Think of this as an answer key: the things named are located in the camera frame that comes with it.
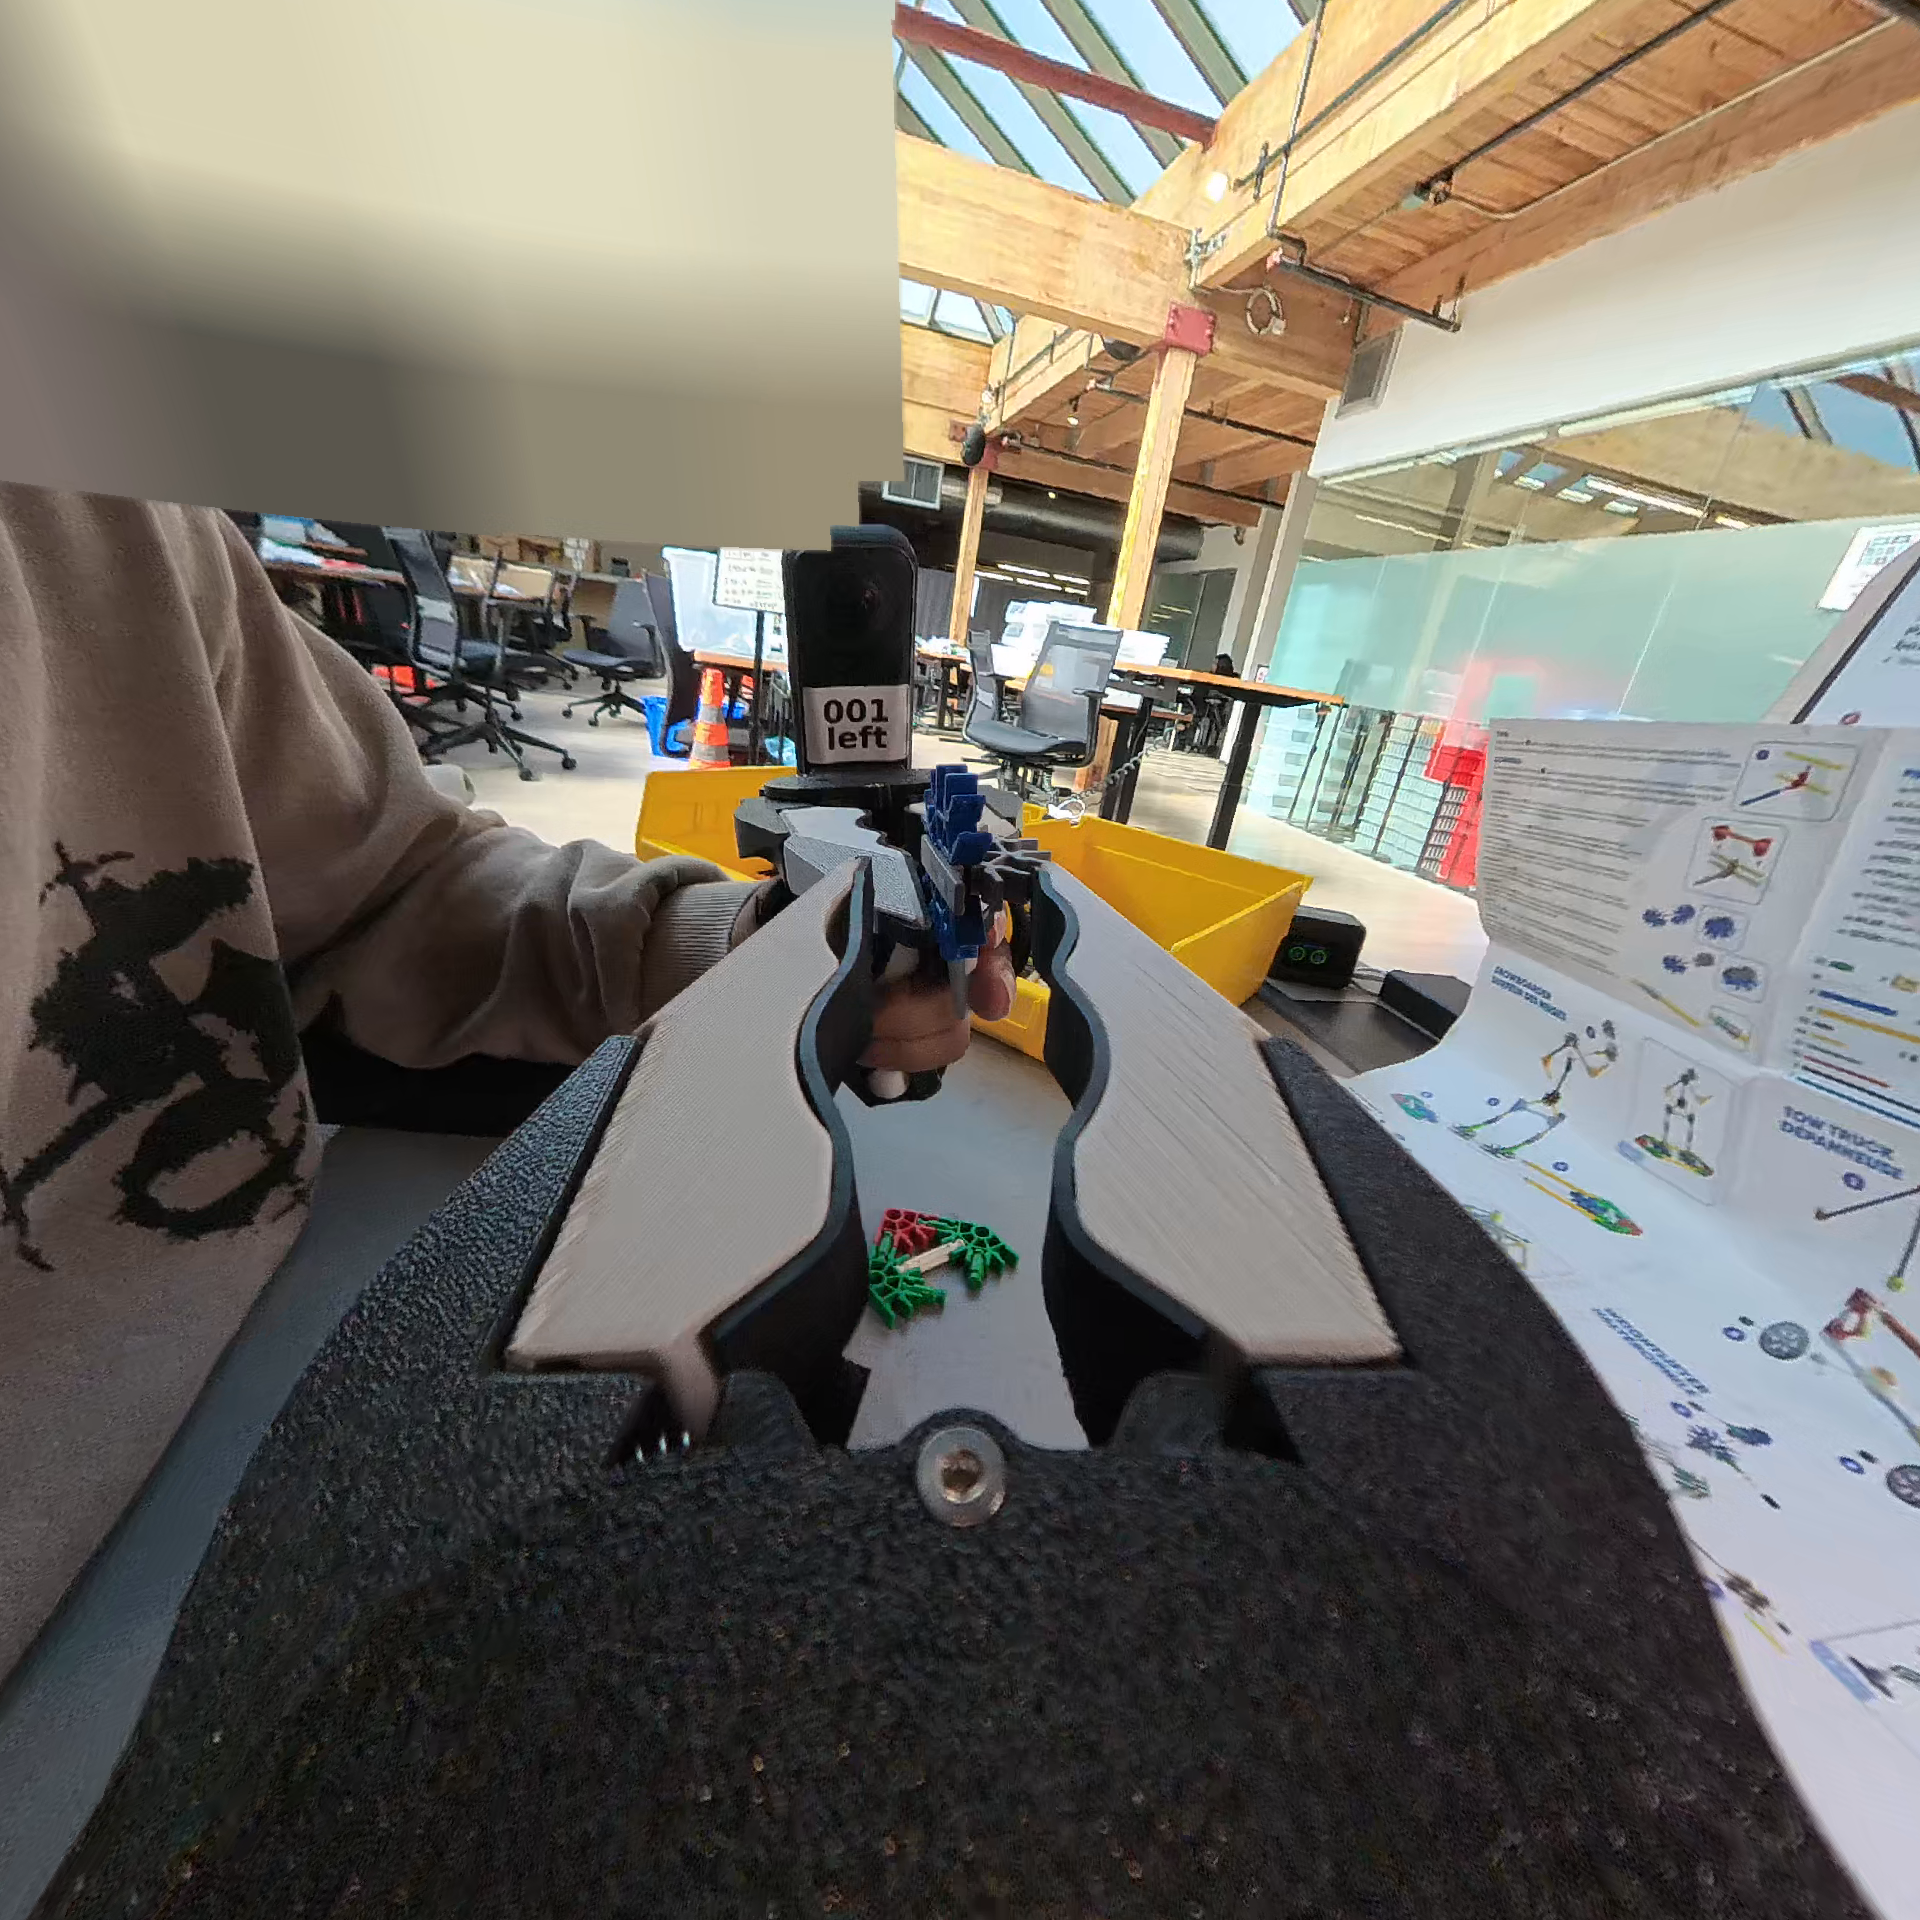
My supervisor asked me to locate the fold-out toy instruction sheet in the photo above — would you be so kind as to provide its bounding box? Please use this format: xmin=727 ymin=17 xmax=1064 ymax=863
xmin=1351 ymin=716 xmax=1920 ymax=1876

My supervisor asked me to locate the white sign board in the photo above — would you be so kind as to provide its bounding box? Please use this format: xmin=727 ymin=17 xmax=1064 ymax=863
xmin=711 ymin=543 xmax=790 ymax=667

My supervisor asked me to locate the black digital clock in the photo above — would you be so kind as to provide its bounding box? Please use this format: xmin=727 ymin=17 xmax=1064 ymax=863
xmin=1263 ymin=907 xmax=1384 ymax=1002

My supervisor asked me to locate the person's left hand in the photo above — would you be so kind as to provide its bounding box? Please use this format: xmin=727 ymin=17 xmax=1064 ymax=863
xmin=852 ymin=900 xmax=1028 ymax=1106

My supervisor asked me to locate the wooden office table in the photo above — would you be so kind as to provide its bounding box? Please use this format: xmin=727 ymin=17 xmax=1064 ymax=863
xmin=1118 ymin=661 xmax=1357 ymax=860

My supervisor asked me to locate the black office chair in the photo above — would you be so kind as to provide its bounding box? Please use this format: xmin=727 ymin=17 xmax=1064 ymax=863
xmin=374 ymin=527 xmax=578 ymax=789
xmin=966 ymin=622 xmax=1129 ymax=801

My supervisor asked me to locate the green red toy connector assembly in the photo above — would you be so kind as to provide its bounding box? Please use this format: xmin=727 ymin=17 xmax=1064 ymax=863
xmin=864 ymin=1205 xmax=1021 ymax=1330

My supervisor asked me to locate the grey desk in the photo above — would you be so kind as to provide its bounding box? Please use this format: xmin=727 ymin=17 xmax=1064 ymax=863
xmin=0 ymin=900 xmax=1920 ymax=1920

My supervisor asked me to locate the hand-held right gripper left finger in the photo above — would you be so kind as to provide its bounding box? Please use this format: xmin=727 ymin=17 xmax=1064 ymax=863
xmin=497 ymin=860 xmax=884 ymax=1443

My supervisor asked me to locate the small black device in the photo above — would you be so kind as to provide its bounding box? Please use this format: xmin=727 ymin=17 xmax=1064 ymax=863
xmin=1370 ymin=965 xmax=1480 ymax=1046

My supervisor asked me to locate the printed task card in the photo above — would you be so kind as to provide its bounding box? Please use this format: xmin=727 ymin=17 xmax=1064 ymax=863
xmin=1789 ymin=534 xmax=1920 ymax=729

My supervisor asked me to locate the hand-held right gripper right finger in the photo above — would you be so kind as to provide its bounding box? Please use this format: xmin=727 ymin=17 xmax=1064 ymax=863
xmin=1026 ymin=863 xmax=1405 ymax=1436

